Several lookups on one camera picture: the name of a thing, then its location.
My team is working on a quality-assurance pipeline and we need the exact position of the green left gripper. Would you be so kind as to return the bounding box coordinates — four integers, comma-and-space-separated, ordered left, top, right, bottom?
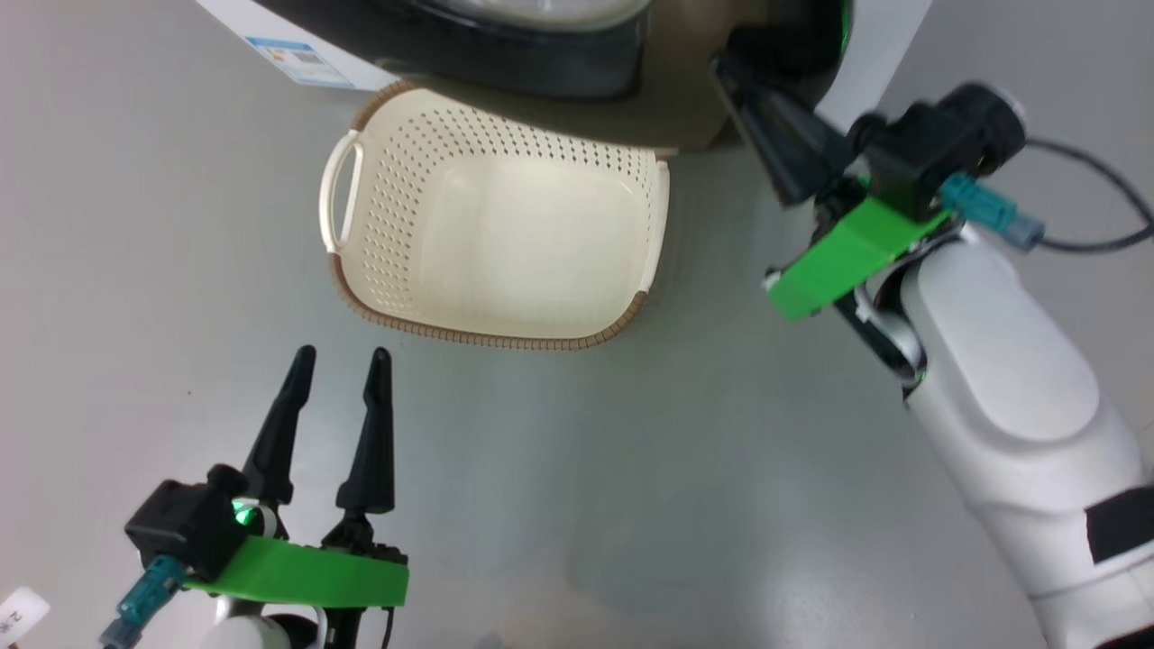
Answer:
185, 345, 409, 649

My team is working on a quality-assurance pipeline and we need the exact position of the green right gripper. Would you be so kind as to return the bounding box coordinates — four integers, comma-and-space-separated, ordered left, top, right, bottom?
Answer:
712, 54, 952, 384

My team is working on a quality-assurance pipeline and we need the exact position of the black round glass washer door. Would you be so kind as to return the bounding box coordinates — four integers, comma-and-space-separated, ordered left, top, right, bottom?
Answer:
257, 0, 853, 152

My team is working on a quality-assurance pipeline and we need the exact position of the white front-load washing machine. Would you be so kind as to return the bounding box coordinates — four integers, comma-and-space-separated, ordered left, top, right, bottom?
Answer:
194, 0, 934, 152

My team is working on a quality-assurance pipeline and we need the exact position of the cream perforated laundry basket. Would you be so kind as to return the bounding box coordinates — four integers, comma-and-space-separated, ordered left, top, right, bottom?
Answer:
318, 79, 671, 351

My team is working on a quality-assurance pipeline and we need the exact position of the blue energy label sticker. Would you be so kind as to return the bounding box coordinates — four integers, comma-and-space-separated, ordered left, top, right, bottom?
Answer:
245, 36, 354, 88

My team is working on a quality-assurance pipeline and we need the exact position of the teal right camera connector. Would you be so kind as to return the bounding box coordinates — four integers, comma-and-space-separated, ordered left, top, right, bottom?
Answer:
939, 171, 1047, 253

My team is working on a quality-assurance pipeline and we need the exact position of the teal camera connector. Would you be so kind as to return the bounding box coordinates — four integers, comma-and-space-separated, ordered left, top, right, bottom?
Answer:
939, 171, 1047, 253
99, 554, 188, 649

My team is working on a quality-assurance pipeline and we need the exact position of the teal left camera connector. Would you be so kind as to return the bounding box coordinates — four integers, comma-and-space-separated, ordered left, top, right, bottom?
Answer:
99, 554, 188, 649

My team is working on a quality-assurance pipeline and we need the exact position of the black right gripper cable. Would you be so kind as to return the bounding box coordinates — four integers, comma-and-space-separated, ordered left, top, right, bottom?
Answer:
1023, 135, 1154, 253

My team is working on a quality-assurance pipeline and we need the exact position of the white left cable tag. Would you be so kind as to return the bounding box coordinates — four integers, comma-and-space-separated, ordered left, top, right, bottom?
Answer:
0, 588, 50, 649

